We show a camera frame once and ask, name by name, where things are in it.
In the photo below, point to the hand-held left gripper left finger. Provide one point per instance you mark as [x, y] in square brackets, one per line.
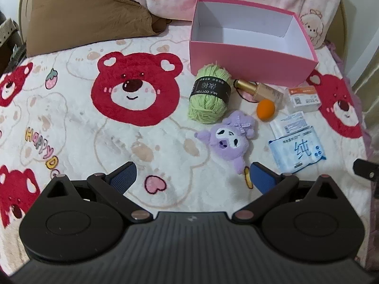
[124, 177]

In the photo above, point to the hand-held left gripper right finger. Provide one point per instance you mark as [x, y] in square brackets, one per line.
[262, 177]

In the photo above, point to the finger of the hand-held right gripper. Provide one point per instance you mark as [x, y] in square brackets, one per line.
[365, 168]

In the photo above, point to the blue wet wipes pack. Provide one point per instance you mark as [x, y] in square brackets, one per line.
[296, 151]

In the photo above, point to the purple plush toy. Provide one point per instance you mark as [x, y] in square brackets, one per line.
[228, 142]

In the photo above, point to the orange makeup sponge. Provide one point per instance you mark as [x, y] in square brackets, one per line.
[265, 110]

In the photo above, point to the foundation bottle with gold cap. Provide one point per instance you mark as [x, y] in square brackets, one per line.
[266, 93]

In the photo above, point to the clear plastic box orange label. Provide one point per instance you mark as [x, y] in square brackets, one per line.
[303, 99]

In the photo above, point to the green yarn ball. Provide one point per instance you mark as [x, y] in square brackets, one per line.
[207, 106]

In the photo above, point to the pink cardboard box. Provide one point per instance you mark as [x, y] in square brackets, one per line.
[237, 62]

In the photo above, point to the white flat packet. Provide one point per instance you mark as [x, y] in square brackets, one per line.
[288, 122]

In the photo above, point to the red bear print blanket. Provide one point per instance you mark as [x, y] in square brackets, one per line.
[74, 124]

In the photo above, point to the beige curtain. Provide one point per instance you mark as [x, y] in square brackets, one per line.
[370, 94]

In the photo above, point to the brown pillow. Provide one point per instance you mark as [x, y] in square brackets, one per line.
[88, 14]

